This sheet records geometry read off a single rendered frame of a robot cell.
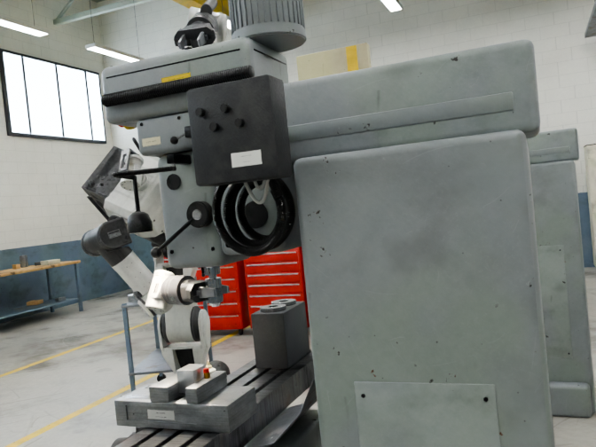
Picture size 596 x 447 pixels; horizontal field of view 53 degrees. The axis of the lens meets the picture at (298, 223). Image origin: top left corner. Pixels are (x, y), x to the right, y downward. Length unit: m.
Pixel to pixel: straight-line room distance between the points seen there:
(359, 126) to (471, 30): 9.44
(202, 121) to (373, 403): 0.72
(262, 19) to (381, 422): 1.01
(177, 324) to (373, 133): 1.32
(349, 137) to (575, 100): 9.23
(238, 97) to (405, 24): 9.84
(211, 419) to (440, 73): 0.99
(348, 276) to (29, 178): 10.59
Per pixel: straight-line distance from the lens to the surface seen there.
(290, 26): 1.59
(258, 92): 1.24
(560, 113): 10.54
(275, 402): 1.84
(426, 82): 1.41
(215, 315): 7.15
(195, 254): 1.63
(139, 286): 2.13
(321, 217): 1.33
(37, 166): 11.88
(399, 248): 1.28
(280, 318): 2.00
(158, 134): 1.66
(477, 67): 1.40
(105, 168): 2.26
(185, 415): 1.60
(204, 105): 1.30
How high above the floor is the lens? 1.45
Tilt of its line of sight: 2 degrees down
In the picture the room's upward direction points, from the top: 6 degrees counter-clockwise
